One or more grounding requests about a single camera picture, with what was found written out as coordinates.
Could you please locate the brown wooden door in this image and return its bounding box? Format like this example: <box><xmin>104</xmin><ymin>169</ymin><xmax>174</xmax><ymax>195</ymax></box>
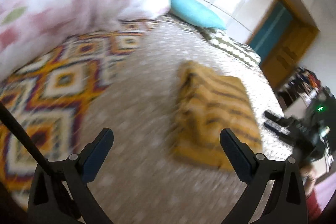
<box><xmin>260</xmin><ymin>16</ymin><xmax>320</xmax><ymax>88</ymax></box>

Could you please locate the yellow striped knit sweater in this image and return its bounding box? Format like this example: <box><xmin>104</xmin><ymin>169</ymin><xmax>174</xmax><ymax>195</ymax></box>
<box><xmin>173</xmin><ymin>61</ymin><xmax>263</xmax><ymax>170</ymax></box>

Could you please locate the beige quilted bed cover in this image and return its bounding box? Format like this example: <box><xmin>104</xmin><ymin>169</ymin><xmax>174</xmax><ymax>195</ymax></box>
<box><xmin>76</xmin><ymin>17</ymin><xmax>291</xmax><ymax>223</ymax></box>

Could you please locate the pink floral duvet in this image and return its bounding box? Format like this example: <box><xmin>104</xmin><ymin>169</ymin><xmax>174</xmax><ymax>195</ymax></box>
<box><xmin>1</xmin><ymin>0</ymin><xmax>170</xmax><ymax>79</ymax></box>

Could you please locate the colourful geometric bed sheet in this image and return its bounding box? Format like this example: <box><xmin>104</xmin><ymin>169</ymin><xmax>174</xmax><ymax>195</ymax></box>
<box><xmin>0</xmin><ymin>18</ymin><xmax>161</xmax><ymax>204</ymax></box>

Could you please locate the shoe rack with clutter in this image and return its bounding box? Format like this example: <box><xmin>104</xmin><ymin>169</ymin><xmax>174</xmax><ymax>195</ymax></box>
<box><xmin>276</xmin><ymin>67</ymin><xmax>322</xmax><ymax>109</ymax></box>

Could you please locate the teal cushion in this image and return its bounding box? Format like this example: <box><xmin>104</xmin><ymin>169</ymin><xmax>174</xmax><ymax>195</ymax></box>
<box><xmin>170</xmin><ymin>0</ymin><xmax>226</xmax><ymax>30</ymax></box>

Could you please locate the black cable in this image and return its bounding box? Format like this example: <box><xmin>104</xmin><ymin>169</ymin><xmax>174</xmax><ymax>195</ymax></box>
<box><xmin>0</xmin><ymin>101</ymin><xmax>53</xmax><ymax>177</ymax></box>

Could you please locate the teal door curtain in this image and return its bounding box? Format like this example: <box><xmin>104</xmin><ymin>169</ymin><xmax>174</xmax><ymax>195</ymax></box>
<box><xmin>249</xmin><ymin>2</ymin><xmax>293</xmax><ymax>62</ymax></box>

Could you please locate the green patterned bolster pillow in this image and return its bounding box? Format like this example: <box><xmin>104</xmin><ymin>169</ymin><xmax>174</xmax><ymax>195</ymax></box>
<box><xmin>199</xmin><ymin>28</ymin><xmax>261</xmax><ymax>67</ymax></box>

